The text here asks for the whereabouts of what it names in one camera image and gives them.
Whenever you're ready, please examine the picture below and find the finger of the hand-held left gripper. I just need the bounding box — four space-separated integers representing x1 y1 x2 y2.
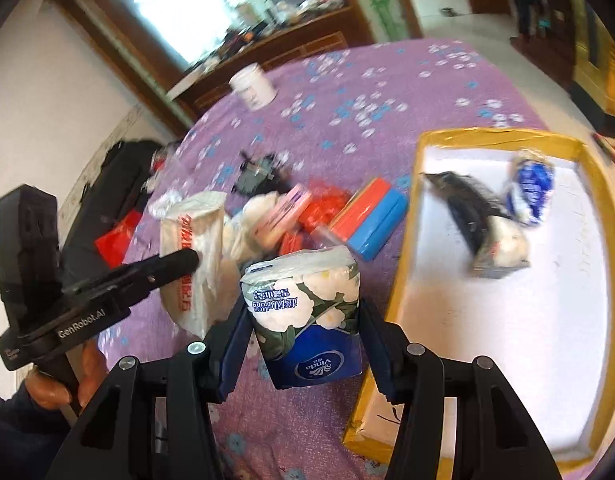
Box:
62 247 201 311

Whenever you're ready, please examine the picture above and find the person's left forearm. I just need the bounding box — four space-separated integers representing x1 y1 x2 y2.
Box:
0 395 75 480

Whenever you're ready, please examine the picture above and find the blue white packet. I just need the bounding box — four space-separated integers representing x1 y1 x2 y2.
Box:
505 149 557 227

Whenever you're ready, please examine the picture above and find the red paper bag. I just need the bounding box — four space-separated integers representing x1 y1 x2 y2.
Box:
94 210 144 268

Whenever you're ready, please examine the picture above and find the clear plastic wrapper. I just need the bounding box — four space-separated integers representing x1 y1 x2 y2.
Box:
148 189 189 219

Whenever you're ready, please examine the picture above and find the small black gadget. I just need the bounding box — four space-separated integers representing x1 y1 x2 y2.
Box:
234 151 289 197

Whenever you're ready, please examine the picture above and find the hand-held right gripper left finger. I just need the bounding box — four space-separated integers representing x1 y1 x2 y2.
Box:
46 302 254 480

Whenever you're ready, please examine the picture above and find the person's left hand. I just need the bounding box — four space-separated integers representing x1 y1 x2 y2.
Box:
26 340 110 413

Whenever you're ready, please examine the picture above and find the white cloth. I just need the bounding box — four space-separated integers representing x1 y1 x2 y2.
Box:
222 192 288 267

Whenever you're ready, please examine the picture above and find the white jar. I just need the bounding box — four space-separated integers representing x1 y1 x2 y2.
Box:
228 62 278 111

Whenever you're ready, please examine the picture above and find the wooden cabinet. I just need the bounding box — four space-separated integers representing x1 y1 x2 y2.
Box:
166 4 379 126

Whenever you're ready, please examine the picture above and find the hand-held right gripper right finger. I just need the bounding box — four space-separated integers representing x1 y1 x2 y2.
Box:
360 300 563 480

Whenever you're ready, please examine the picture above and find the door with bamboo print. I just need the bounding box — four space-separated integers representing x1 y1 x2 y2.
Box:
337 0 424 42

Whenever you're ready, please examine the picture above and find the purple floral tablecloth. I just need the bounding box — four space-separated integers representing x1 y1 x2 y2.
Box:
97 37 553 480

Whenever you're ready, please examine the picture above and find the white packet black trim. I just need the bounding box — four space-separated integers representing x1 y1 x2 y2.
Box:
470 215 531 279

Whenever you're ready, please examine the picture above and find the red foam block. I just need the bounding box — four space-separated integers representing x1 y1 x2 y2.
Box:
330 177 392 241

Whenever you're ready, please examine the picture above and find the pink tissue packet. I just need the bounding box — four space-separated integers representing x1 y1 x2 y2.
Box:
252 183 315 249

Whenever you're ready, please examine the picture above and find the floral blue tissue pack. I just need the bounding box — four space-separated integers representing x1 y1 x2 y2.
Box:
238 246 364 391

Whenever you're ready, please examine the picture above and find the yellow black cabinet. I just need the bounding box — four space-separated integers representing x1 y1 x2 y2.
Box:
567 0 615 132

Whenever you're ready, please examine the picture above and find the white plastic bag red print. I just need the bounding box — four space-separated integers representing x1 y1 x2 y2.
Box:
160 191 244 341

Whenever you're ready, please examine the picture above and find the wooden-framed mirror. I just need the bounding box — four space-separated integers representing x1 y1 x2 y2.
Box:
44 0 349 78

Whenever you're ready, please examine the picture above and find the black bag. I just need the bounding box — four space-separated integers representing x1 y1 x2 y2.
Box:
61 140 161 286

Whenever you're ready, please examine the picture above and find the yellow-rimmed white tray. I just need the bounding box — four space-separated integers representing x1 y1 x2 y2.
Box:
342 129 615 473

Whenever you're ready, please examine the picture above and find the red plastic item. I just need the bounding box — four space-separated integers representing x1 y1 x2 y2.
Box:
591 132 615 167

